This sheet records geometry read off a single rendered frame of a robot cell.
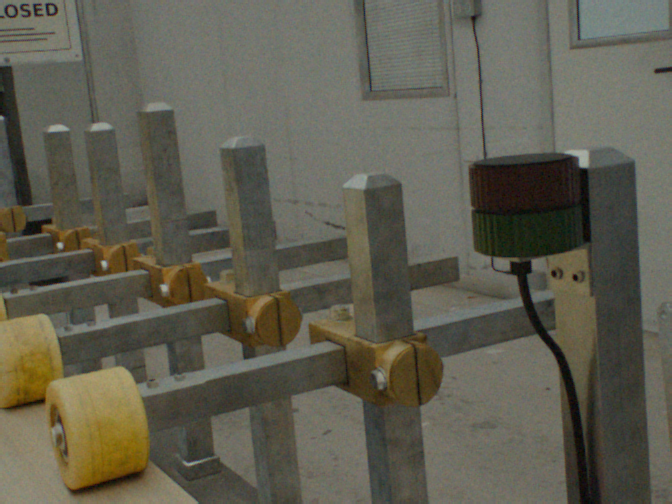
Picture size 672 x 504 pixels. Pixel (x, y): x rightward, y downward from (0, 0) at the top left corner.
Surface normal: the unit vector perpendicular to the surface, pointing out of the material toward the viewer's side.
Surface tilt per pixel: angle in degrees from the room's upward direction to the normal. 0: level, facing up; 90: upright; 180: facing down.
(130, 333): 90
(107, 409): 56
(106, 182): 90
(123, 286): 90
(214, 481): 0
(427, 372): 90
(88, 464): 107
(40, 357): 75
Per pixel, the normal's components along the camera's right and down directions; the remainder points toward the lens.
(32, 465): -0.09, -0.98
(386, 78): -0.87, 0.16
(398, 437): 0.48, 0.11
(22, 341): 0.33, -0.51
